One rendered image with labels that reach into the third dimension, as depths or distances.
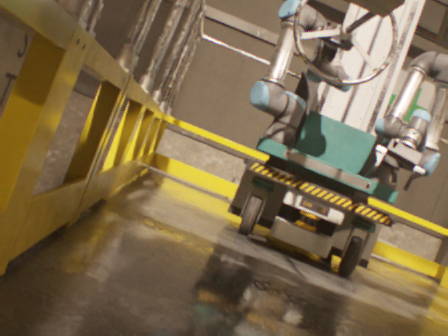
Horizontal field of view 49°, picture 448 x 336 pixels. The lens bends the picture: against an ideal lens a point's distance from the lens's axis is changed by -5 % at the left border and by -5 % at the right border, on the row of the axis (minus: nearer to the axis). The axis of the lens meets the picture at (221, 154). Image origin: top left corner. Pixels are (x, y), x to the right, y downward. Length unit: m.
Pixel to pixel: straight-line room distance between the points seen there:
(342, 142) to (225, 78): 5.99
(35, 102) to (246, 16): 7.91
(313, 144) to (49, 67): 1.87
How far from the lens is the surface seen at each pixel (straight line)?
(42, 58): 0.70
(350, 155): 2.45
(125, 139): 1.76
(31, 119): 0.70
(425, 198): 9.22
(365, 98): 2.57
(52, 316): 0.77
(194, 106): 8.27
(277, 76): 2.27
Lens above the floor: 0.31
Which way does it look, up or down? level
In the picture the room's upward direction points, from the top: 22 degrees clockwise
